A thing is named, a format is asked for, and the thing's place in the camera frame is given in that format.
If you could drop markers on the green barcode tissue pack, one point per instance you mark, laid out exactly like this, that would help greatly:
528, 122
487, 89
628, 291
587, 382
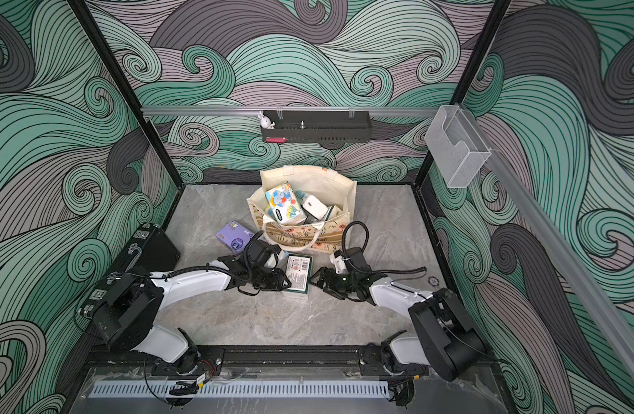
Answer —
311, 205

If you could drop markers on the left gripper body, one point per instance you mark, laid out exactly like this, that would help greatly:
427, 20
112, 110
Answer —
267, 279

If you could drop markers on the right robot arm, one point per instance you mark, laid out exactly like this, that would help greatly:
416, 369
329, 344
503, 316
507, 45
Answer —
445, 338

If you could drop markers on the blue cartoon tissue pack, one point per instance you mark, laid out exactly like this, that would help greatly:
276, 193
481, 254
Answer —
284, 205

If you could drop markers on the clear plastic wall bin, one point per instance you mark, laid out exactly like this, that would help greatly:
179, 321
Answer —
456, 143

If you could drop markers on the white cable duct strip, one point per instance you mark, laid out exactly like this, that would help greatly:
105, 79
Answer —
245, 389

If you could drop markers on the black hard carry case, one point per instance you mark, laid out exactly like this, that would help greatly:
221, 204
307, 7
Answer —
149, 247

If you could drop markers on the green white tissue pack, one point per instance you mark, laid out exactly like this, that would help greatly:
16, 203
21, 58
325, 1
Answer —
298, 271

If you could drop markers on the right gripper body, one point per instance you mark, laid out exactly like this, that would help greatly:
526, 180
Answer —
345, 283

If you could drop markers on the white bunny figurine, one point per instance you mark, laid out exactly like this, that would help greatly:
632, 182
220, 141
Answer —
265, 122

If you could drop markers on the floral canvas tote bag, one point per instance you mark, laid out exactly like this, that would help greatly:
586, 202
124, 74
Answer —
328, 186

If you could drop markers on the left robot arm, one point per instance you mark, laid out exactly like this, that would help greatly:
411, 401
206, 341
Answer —
124, 306

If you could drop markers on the purple tissue pack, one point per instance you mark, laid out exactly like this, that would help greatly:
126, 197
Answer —
235, 236

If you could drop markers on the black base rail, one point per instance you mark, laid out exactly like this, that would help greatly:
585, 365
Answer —
366, 360

